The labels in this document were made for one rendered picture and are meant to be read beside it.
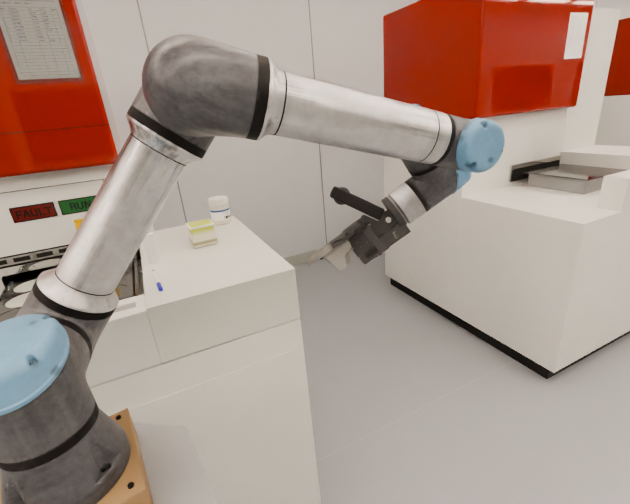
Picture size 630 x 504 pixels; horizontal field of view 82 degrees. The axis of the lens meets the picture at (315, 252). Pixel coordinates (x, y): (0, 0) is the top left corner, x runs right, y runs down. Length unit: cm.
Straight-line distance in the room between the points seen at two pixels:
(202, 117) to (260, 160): 260
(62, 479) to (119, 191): 37
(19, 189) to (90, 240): 87
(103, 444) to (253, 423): 56
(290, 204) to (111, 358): 247
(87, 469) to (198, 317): 39
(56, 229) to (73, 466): 98
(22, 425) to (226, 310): 47
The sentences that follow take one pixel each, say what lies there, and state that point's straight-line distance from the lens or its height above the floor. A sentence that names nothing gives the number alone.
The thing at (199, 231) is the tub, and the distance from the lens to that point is 115.
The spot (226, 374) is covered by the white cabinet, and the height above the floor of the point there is 73.
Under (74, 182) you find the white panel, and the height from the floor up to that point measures 117.
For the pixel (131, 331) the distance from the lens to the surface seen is 89.
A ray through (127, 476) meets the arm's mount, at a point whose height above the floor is 88.
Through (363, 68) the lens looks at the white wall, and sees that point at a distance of 347.
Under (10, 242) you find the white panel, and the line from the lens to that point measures 150.
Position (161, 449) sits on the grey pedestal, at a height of 82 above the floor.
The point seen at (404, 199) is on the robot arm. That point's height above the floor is 116.
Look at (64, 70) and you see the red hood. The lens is 137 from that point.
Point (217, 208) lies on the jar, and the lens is 136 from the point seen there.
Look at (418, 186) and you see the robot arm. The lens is 73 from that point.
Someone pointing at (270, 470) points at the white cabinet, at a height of 34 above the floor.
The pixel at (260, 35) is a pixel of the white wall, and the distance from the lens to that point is 311.
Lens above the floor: 133
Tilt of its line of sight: 22 degrees down
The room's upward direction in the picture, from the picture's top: 5 degrees counter-clockwise
